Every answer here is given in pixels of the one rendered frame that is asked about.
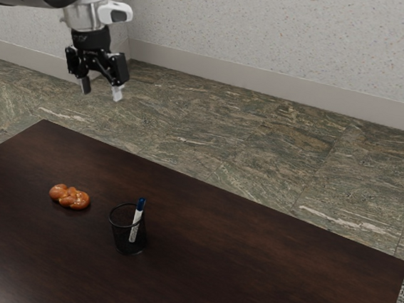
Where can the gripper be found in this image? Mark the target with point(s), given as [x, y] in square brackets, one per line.
[91, 42]

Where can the brown braided bread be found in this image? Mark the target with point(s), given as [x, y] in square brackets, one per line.
[69, 197]

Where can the white pen with blue cap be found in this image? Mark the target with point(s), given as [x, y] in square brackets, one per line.
[136, 220]

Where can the black mesh pen holder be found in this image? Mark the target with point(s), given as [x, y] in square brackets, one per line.
[127, 235]

